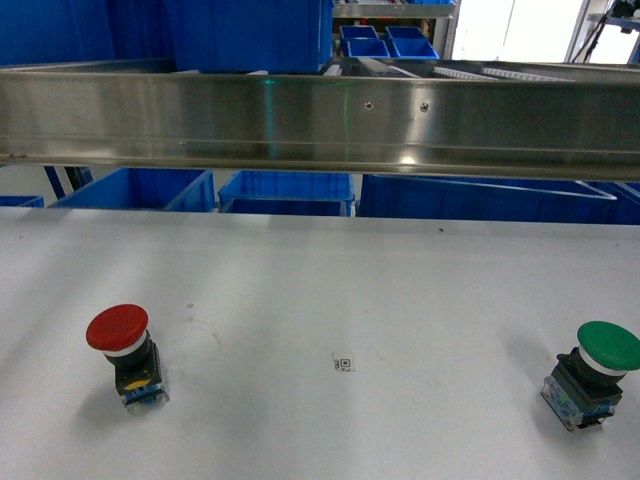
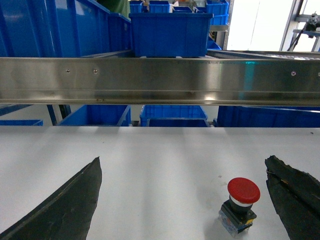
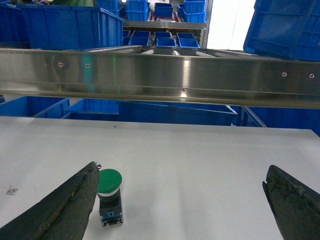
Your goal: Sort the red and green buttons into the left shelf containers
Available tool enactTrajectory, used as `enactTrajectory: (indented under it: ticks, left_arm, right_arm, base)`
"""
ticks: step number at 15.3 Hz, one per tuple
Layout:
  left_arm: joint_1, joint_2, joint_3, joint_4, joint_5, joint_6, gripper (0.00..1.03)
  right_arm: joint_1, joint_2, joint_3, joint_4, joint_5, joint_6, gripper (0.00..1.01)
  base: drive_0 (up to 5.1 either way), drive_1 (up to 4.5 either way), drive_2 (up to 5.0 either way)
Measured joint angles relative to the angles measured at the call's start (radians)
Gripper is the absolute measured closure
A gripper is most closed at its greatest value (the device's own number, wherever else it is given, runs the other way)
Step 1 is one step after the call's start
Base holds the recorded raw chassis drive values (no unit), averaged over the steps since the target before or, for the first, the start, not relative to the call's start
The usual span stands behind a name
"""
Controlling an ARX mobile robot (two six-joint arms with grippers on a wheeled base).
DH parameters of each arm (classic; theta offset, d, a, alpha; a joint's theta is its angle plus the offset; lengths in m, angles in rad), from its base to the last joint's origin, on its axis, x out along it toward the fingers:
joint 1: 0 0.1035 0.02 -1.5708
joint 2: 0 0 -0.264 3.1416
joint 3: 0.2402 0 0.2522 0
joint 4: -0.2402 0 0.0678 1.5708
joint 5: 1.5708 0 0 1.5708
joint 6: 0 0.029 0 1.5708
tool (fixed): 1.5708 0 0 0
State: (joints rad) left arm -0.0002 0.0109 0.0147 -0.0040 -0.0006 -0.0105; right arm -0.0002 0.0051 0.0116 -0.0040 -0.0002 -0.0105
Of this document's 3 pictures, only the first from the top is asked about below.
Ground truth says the stainless steel shelf rail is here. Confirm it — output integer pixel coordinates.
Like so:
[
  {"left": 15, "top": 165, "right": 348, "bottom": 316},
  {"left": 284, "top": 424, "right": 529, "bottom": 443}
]
[{"left": 1, "top": 58, "right": 639, "bottom": 181}]

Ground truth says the blue bin below rail middle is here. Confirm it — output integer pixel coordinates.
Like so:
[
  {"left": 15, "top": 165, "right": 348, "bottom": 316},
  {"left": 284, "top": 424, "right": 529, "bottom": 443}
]
[{"left": 218, "top": 170, "right": 355, "bottom": 217}]

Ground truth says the blue bin below rail left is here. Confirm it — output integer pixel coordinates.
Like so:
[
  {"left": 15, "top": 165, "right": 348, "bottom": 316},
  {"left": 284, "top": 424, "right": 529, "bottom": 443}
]
[{"left": 51, "top": 168, "right": 216, "bottom": 213}]

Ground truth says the blue bin below rail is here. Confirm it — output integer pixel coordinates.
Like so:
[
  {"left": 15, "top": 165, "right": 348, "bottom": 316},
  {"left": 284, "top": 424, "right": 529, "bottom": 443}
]
[
  {"left": 356, "top": 175, "right": 639, "bottom": 225},
  {"left": 218, "top": 170, "right": 355, "bottom": 217},
  {"left": 51, "top": 168, "right": 216, "bottom": 213}
]

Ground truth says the small blue bin background left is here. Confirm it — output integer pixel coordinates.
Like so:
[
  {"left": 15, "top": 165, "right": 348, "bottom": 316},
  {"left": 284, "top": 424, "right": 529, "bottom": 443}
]
[{"left": 339, "top": 25, "right": 390, "bottom": 58}]

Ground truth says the red mushroom push button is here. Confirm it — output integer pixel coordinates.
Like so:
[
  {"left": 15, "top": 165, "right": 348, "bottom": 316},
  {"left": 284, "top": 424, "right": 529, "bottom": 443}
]
[{"left": 85, "top": 304, "right": 169, "bottom": 413}]

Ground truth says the small QR code sticker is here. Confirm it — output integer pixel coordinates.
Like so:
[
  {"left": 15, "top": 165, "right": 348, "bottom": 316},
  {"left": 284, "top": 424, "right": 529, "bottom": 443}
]
[{"left": 331, "top": 352, "right": 356, "bottom": 373}]

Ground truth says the small blue bin background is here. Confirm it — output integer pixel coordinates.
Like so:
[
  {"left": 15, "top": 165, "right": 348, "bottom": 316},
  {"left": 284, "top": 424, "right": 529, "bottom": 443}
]
[
  {"left": 386, "top": 26, "right": 440, "bottom": 60},
  {"left": 339, "top": 25, "right": 390, "bottom": 58}
]

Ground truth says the blue bin below rail right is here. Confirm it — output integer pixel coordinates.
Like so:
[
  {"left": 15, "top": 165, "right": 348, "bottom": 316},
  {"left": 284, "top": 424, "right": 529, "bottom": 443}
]
[{"left": 356, "top": 175, "right": 639, "bottom": 225}]

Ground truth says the green mushroom push button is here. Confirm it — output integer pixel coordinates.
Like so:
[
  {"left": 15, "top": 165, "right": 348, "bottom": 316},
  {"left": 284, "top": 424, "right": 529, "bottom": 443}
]
[{"left": 541, "top": 321, "right": 639, "bottom": 431}]

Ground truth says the large blue bin upper shelf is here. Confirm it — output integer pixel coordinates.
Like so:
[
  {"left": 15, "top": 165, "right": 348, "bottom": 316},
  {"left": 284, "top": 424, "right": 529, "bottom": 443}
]
[{"left": 1, "top": 1, "right": 333, "bottom": 73}]

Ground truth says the small blue bin background right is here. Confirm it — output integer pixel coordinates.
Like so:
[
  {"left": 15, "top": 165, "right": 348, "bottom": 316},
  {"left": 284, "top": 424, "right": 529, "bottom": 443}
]
[{"left": 386, "top": 26, "right": 440, "bottom": 60}]

